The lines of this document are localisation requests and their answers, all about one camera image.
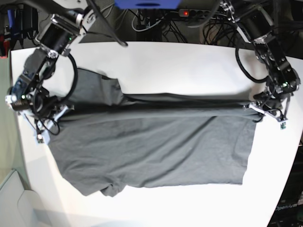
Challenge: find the grey t-shirt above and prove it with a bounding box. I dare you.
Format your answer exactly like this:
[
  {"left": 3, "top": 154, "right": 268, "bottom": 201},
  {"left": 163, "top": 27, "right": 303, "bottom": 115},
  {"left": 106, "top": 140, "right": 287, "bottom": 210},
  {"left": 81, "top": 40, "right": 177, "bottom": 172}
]
[{"left": 48, "top": 69, "right": 261, "bottom": 197}]

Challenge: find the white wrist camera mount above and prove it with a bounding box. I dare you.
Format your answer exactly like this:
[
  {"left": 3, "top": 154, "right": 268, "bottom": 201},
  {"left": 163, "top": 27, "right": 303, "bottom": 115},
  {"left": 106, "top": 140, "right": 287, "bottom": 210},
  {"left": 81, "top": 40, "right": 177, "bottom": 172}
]
[{"left": 17, "top": 105, "right": 74, "bottom": 145}]

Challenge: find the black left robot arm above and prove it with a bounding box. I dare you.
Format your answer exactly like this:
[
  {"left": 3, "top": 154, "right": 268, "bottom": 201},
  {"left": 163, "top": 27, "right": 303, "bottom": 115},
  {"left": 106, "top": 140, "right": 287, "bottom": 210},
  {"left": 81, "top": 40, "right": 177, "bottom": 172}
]
[{"left": 218, "top": 0, "right": 301, "bottom": 111}]

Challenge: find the red clamp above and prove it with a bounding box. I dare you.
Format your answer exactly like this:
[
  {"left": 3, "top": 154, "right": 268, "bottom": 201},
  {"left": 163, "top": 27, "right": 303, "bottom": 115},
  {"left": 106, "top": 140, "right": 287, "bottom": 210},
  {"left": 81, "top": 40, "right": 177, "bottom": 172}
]
[{"left": 0, "top": 35, "right": 10, "bottom": 58}]

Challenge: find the white cable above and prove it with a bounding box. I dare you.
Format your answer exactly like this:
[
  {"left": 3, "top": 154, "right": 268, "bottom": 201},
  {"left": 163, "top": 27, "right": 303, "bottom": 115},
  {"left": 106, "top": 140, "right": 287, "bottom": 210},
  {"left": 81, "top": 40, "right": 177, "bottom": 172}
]
[{"left": 131, "top": 14, "right": 162, "bottom": 32}]

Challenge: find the black power strip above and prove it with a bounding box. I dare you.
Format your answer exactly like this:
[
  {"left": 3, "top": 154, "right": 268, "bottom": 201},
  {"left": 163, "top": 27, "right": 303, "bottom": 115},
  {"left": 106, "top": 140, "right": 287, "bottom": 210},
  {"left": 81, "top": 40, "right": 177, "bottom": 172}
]
[{"left": 178, "top": 9, "right": 232, "bottom": 19}]

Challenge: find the blue box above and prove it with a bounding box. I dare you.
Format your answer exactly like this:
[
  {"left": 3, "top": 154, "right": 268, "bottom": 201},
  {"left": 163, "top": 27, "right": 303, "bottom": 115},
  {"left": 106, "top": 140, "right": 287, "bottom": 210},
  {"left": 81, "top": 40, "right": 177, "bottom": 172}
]
[{"left": 115, "top": 0, "right": 181, "bottom": 9}]

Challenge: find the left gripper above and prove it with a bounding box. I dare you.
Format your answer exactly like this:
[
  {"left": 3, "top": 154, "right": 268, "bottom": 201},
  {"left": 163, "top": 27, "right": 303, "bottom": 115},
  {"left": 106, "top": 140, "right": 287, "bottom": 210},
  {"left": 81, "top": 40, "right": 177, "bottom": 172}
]
[{"left": 253, "top": 81, "right": 300, "bottom": 111}]

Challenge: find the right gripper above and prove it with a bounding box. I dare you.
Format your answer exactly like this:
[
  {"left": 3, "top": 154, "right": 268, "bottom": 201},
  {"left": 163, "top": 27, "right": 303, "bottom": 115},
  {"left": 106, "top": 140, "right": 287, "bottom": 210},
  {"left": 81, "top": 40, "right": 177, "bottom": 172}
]
[{"left": 5, "top": 87, "right": 64, "bottom": 121}]

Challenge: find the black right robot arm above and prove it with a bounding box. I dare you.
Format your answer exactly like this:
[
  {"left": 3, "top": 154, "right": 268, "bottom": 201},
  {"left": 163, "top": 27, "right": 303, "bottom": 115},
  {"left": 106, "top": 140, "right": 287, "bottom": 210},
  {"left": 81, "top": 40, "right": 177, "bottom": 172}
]
[{"left": 5, "top": 0, "right": 128, "bottom": 120}]

